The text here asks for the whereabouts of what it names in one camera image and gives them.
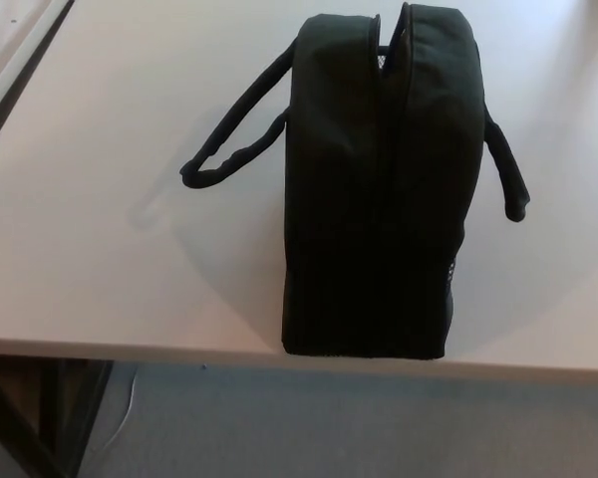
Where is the black upright table leg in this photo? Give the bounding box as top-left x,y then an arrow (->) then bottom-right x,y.
35,358 -> 115,478

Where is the thin white floor cable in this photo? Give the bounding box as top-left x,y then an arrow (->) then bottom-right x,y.
98,368 -> 138,452

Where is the black diagonal table brace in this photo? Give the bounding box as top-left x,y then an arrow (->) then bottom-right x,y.
0,365 -> 72,478

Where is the black fabric lunch bag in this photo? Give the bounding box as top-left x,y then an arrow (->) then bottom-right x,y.
178,1 -> 532,361

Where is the white printed board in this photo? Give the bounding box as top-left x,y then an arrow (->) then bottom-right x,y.
0,0 -> 76,150

